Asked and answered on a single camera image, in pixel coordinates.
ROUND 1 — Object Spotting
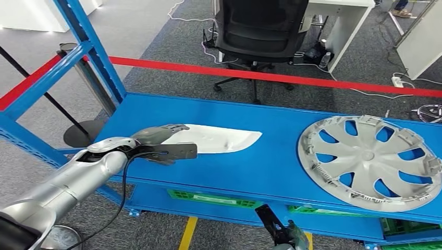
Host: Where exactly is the white desk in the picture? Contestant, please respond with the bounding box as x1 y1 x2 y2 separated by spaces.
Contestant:
298 0 376 74

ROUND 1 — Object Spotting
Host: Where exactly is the black stanchion post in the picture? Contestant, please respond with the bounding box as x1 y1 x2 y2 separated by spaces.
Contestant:
0 45 105 148

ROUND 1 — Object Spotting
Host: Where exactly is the white plastic body part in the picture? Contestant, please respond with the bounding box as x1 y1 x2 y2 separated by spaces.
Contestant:
160 124 263 155

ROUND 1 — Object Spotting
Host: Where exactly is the white board panel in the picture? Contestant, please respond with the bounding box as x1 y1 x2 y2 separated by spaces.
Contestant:
395 0 442 81

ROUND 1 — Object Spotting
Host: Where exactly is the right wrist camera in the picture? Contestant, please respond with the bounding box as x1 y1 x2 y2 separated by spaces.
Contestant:
254 204 289 246

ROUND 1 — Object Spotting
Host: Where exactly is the black office chair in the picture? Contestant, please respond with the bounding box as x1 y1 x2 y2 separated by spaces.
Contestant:
212 0 310 105

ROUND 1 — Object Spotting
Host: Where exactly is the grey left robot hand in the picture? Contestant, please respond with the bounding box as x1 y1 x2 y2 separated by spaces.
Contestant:
130 124 191 167

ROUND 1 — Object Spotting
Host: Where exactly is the chrome star chair base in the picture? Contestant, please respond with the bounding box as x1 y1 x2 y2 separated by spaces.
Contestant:
411 104 442 124

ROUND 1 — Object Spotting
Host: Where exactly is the clear water bottle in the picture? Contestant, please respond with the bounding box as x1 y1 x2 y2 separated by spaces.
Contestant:
319 52 332 69

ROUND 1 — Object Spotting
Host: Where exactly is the blue metal shelf rack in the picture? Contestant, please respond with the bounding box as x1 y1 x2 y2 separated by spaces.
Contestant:
0 0 442 250

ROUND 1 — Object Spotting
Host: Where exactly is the person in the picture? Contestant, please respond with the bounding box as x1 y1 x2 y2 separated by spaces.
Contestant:
391 0 413 19

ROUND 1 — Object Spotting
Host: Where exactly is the black bag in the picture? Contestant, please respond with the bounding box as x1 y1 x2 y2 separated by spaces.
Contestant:
303 41 327 65

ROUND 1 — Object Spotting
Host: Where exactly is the chrome stanchion post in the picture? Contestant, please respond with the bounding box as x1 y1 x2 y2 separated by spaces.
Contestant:
57 42 118 118

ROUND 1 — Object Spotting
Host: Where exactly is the red barrier belt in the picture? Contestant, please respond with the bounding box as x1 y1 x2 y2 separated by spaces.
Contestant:
0 55 65 112
108 56 442 98

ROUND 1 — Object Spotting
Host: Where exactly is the black wifi router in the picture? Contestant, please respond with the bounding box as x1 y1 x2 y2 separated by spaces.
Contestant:
202 28 217 49

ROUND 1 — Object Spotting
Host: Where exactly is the black camera cable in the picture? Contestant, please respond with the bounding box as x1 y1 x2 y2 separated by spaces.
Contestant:
67 151 169 250

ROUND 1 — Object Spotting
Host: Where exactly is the grey stanchion with round base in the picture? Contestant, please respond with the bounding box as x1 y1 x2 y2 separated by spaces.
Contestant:
40 225 82 250

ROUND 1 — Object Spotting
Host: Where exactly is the grey wheel hubcap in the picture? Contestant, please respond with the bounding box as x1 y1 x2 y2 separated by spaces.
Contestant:
297 115 442 213

